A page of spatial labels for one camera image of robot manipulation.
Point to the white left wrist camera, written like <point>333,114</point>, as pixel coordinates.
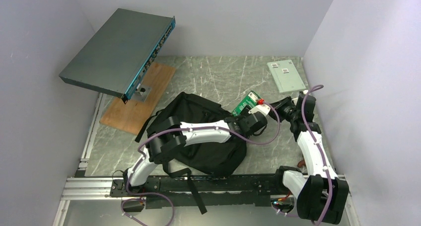
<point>261,107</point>

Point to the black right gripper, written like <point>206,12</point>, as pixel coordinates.
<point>286,101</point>

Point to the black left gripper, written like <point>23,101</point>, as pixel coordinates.
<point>245,114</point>

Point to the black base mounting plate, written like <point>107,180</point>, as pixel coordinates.
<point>246,189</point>

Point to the pale green notebook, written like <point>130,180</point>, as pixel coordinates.
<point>286,76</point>

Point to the grey network switch box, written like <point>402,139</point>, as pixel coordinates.
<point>117,57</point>

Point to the grey metal stand bracket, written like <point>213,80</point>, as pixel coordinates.
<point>141,93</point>

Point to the black student backpack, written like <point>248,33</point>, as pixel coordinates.
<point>209,158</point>

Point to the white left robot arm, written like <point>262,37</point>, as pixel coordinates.
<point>174,135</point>

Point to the brown wooden board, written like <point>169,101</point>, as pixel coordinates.
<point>131,116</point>

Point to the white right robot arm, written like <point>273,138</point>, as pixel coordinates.
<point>322,195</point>

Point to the brown wooden faucet toy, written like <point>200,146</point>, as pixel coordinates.
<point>301,164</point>

